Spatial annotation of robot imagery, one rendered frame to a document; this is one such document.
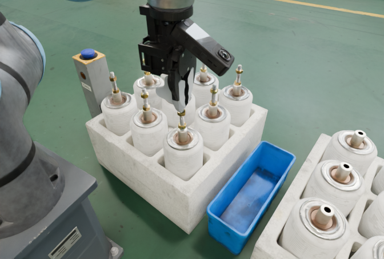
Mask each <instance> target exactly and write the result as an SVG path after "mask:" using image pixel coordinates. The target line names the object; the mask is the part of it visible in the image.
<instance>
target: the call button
mask: <svg viewBox="0 0 384 259"><path fill-rule="evenodd" d="M94 54H95V51H94V50H93V49H84V50H82V51H81V56H83V57H84V58H91V57H93V56H94Z"/></svg>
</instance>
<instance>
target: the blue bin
mask: <svg viewBox="0 0 384 259"><path fill-rule="evenodd" d="M295 160H296V157H295V155H294V154H292V153H290V152H288V151H286V150H284V149H282V148H280V147H277V146H275V145H273V144H271V143H269V142H267V141H261V142H260V143H259V144H258V145H257V147H256V148H255V149H254V150H253V151H252V152H251V154H250V155H249V156H248V157H247V158H246V160H245V161H244V162H243V164H242V165H241V166H240V167H239V168H238V170H237V171H236V172H235V173H234V174H233V176H232V177H231V178H230V179H229V180H228V182H227V183H226V184H225V185H224V187H223V188H222V189H221V190H220V191H219V193H218V194H217V195H216V196H215V197H214V199H213V200H212V201H211V203H209V205H208V206H207V209H206V213H207V215H208V230H209V236H210V237H211V238H213V239H214V240H216V241H217V242H218V243H219V244H221V245H222V246H223V247H225V248H226V249H227V250H229V251H230V252H231V253H232V254H234V255H239V254H240V252H241V251H242V249H243V248H244V246H245V245H246V243H247V241H248V240H249V238H250V236H251V235H252V233H253V231H254V230H255V229H256V227H257V225H258V224H259V222H260V220H261V219H262V217H263V216H264V214H265V213H266V211H267V209H268V208H269V206H270V204H271V203H272V201H273V199H274V198H275V196H276V195H277V193H278V192H279V190H280V188H281V187H282V185H283V183H284V181H285V180H286V177H287V174H288V172H289V170H290V169H291V167H292V166H293V164H294V163H295Z"/></svg>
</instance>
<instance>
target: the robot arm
mask: <svg viewBox="0 0 384 259"><path fill-rule="evenodd" d="M68 1H73V2H87V1H92V0H68ZM194 2H195V0H147V4H145V5H140V6H139V12H140V15H145V16H146V22H147V32H148V35H147V36H145V37H144V38H143V41H142V42H140V43H139V44H138V50H139V58H140V63H141V70H143V71H148V72H150V74H154V75H158V76H160V75H161V74H166V75H167V76H166V77H165V79H164V85H163V86H159V87H156V89H155V92H156V94H157V96H159V97H161V98H163V99H165V100H167V101H168V102H170V103H172V104H173V105H174V107H175V109H176V111H177V112H179V113H181V112H182V111H183V110H184V108H185V107H186V106H187V104H188V103H189V101H190V96H191V92H192V89H193V83H194V79H195V72H196V67H197V58H198V59H199V60H200V61H201V62H202V63H204V64H205V65H206V66H207V67H208V68H209V69H211V70H212V71H213V72H214V73H215V74H216V75H218V76H219V77H221V76H223V75H224V74H225V73H226V72H227V71H228V70H229V69H230V67H231V66H232V64H233V62H234V56H233V55H232V54H231V53H229V52H228V51H227V50H226V49H225V48H224V47H223V46H221V45H220V44H219V43H218V42H217V41H216V40H214V39H213V38H212V37H211V36H209V35H208V33H206V32H205V31H204V30H202V29H201V28H200V27H199V26H198V25H197V24H196V23H194V22H193V21H192V20H191V19H190V17H191V16H192V15H193V3H194ZM146 41H149V42H146ZM145 42H146V43H145ZM144 43H145V44H144ZM142 53H144V59H145V65H143V60H142ZM45 64H46V57H45V52H44V49H43V47H42V45H41V43H40V42H39V40H38V39H37V38H36V36H35V35H34V34H33V33H32V32H30V31H29V30H28V29H26V28H25V27H23V26H21V25H17V24H15V23H14V22H10V21H8V20H7V19H6V17H5V16H4V15H3V14H2V13H1V12H0V239H1V238H6V237H10V236H13V235H16V234H18V233H20V232H22V231H24V230H26V229H28V228H30V227H32V226H33V225H35V224H36V223H37V222H39V221H40V220H41V219H43V218H44V217H45V216H46V215H47V214H48V213H49V212H50V211H51V210H52V209H53V208H54V207H55V205H56V204H57V202H58V201H59V199H60V197H61V195H62V193H63V190H64V187H65V176H64V174H63V171H62V169H61V167H60V166H59V164H58V162H57V161H56V160H55V159H54V158H53V157H51V156H50V155H48V154H47V153H46V152H44V151H43V150H42V149H40V148H39V147H38V146H36V145H35V144H34V142H33V140H32V139H31V137H30V135H29V133H28V131H27V130H26V128H25V126H24V124H23V119H22V118H23V115H24V113H25V111H26V109H27V107H28V105H29V103H30V101H31V98H32V96H33V94H34V92H35V90H36V88H37V86H38V85H39V83H40V82H41V80H42V78H43V75H44V71H45Z"/></svg>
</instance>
